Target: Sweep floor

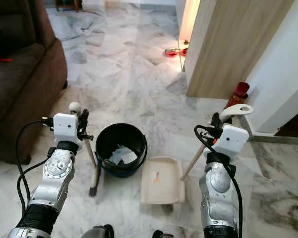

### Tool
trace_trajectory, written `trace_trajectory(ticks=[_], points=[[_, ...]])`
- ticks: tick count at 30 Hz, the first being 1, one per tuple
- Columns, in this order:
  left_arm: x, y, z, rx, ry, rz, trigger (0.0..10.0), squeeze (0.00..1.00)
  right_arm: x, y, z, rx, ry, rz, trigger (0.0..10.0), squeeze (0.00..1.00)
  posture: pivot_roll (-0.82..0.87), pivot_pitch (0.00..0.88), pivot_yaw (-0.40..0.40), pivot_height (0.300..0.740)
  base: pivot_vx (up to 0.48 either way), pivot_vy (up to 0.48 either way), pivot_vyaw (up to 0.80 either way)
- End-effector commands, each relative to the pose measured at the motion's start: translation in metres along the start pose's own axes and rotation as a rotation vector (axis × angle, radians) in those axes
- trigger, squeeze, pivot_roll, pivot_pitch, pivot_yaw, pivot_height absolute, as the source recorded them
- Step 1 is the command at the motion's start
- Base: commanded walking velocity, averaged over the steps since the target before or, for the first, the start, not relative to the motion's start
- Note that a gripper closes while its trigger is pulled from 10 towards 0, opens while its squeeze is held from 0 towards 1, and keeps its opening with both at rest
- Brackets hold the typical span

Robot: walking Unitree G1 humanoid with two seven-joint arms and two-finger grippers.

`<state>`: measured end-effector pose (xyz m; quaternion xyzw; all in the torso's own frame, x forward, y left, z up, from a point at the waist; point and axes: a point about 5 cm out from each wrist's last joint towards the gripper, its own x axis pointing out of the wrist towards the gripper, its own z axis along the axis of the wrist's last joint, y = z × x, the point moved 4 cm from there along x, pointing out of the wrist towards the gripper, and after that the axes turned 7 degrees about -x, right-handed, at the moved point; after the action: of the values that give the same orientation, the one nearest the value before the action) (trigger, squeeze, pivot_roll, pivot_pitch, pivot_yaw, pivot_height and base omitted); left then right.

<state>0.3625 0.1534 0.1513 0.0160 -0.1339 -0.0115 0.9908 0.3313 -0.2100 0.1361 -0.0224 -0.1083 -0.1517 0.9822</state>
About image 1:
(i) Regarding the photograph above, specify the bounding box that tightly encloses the broom with white knob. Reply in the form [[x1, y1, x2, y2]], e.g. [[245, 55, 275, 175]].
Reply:
[[68, 101, 102, 198]]

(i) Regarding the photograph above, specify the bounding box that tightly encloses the beige long-handled dustpan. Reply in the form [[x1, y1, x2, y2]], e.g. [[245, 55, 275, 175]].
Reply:
[[140, 104, 254, 205]]

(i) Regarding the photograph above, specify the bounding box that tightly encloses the red spray can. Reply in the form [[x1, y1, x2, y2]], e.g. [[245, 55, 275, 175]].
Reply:
[[224, 81, 251, 111]]

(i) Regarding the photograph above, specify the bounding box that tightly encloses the black plastic bucket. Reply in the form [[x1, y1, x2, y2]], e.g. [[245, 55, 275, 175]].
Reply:
[[95, 123, 149, 178]]

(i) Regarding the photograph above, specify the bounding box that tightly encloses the white crumpled paper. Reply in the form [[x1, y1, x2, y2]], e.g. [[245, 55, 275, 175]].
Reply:
[[108, 145, 139, 166]]

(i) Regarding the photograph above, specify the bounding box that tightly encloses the brown fabric sofa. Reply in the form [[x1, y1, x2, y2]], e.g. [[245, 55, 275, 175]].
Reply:
[[0, 0, 69, 165]]

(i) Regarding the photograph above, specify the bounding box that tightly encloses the light wooden cabinet panel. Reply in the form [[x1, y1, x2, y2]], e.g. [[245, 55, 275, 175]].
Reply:
[[184, 0, 295, 99]]

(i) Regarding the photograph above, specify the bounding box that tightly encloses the dark wooden staircase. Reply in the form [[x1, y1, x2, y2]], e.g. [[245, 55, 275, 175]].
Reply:
[[275, 111, 298, 139]]

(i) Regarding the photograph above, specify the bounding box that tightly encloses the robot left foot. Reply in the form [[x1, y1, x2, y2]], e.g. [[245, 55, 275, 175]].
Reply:
[[93, 224, 116, 238]]

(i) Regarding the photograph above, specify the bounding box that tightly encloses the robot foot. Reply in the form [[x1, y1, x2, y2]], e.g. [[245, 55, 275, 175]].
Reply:
[[151, 230, 175, 238], [93, 224, 116, 238]]

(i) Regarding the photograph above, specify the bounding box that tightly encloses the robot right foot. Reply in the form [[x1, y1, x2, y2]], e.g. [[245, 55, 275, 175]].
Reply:
[[151, 230, 175, 238]]

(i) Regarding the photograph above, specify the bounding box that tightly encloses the dark wooden stool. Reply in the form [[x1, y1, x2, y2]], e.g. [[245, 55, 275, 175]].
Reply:
[[54, 0, 83, 13]]

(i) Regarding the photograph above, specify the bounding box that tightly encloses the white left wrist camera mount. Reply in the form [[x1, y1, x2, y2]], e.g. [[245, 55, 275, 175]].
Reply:
[[53, 113, 83, 144]]

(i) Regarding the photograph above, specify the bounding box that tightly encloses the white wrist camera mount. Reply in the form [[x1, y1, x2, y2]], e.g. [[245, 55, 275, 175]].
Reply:
[[53, 113, 83, 144], [215, 124, 250, 160]]

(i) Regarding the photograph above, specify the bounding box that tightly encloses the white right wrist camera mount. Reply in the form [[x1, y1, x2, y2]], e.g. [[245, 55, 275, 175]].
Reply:
[[215, 124, 250, 160]]

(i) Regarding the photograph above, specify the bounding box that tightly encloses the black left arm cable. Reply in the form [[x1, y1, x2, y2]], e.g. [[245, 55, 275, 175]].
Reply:
[[15, 117, 55, 219]]

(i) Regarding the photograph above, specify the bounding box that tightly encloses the red strap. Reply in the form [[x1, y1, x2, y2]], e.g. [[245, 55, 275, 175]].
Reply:
[[0, 49, 14, 63]]

